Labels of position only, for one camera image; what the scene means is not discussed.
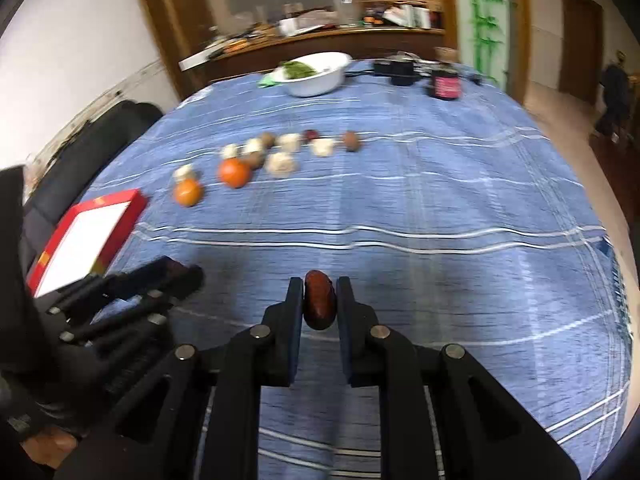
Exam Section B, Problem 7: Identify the black power adapter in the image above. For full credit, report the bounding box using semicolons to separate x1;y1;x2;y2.
372;56;422;87

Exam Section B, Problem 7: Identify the black sofa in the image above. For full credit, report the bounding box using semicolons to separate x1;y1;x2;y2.
20;100;163;276

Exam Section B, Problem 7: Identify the red jujube date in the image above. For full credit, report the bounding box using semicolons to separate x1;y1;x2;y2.
303;270;337;330
303;129;320;143

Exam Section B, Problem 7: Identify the blue plaid tablecloth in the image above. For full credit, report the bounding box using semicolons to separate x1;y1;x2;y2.
87;74;631;476

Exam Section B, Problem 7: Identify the orange tangerine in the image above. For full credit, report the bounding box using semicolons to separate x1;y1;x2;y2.
174;178;203;207
217;158;253;188

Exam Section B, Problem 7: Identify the red white box lid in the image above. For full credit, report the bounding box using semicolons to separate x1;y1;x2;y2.
28;188;148;298

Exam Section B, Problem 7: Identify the dark jar red label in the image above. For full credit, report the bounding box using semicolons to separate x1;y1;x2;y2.
426;63;462;101

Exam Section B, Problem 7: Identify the wooden sideboard cabinet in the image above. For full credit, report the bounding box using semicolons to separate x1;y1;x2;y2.
139;0;459;98

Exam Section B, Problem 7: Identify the left hand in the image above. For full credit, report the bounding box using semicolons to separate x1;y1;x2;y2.
21;427;78;469

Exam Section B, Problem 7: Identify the white taro chunk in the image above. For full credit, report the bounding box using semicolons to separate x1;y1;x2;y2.
310;138;335;157
242;138;265;156
172;164;198;184
277;132;303;153
264;152;297;178
220;143;241;159

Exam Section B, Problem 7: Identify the white bowl with greens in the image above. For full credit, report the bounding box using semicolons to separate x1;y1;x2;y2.
270;51;352;98

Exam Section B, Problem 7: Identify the clear glass jar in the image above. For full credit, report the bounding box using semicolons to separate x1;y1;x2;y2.
332;0;360;27

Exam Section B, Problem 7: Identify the green cloth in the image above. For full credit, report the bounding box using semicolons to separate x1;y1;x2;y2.
258;73;280;89

